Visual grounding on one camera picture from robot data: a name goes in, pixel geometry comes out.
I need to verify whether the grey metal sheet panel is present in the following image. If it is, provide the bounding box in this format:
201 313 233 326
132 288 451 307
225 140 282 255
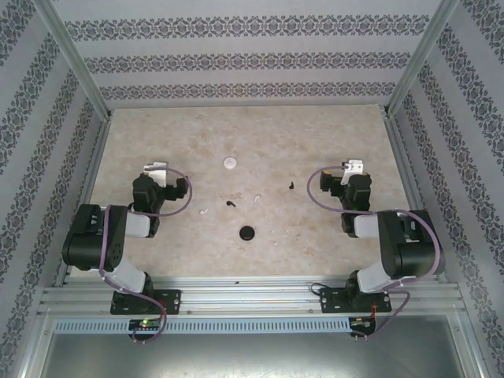
21 332 484 378

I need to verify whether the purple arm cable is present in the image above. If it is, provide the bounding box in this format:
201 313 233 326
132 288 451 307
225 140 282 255
98 167 193 344
306 165 441 343

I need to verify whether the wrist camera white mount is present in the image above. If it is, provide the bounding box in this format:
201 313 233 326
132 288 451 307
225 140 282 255
341 158 364 185
143 161 169 187

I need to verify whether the left circuit board green light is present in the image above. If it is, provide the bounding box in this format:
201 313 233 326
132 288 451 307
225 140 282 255
129 319 163 331

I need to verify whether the grey slotted cable duct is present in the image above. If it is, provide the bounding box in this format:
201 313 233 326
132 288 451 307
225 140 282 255
53 317 351 335

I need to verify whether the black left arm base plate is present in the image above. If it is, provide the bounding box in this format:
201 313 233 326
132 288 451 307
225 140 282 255
109 289 183 316

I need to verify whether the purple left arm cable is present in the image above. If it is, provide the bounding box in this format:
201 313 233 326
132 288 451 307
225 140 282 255
98 167 193 344

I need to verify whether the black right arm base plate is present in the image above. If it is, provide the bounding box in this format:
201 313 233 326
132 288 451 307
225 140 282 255
318 287 393 315

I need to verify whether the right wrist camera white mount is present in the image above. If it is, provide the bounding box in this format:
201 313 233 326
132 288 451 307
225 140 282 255
341 158 364 185

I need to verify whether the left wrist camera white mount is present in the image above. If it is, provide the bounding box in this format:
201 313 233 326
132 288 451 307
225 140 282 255
143 161 169 187

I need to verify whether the aluminium frame post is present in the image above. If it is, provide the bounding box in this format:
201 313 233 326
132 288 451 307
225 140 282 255
387 0 462 117
33 0 113 119

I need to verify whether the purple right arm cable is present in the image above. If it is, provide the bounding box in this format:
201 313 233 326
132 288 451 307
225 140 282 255
306 165 441 343

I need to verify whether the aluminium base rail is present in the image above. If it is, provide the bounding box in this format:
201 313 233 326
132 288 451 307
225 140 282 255
37 275 465 316

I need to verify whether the aluminium table side rail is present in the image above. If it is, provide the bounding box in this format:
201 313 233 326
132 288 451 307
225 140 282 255
53 112 113 288
381 109 450 284

